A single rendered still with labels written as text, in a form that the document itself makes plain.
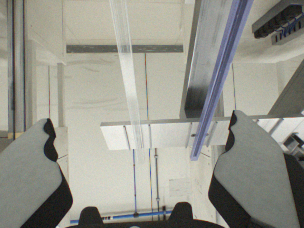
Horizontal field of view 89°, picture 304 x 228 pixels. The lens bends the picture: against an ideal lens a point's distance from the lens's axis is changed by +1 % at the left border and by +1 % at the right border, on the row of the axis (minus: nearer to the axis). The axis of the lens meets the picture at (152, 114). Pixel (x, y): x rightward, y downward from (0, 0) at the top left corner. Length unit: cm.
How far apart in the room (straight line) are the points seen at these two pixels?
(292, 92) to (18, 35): 80
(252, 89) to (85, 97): 224
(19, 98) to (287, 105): 76
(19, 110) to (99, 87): 151
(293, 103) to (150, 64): 186
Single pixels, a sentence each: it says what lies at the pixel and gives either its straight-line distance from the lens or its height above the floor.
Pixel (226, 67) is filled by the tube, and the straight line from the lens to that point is 20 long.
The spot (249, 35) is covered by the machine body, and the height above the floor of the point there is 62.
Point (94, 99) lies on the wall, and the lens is 209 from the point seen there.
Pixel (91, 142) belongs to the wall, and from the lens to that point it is 210.
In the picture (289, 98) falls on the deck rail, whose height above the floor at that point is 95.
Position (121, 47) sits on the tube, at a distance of 17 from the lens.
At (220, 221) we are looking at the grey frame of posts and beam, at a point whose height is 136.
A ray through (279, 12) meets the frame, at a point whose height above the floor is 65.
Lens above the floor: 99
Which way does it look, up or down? 2 degrees down
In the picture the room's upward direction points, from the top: 177 degrees clockwise
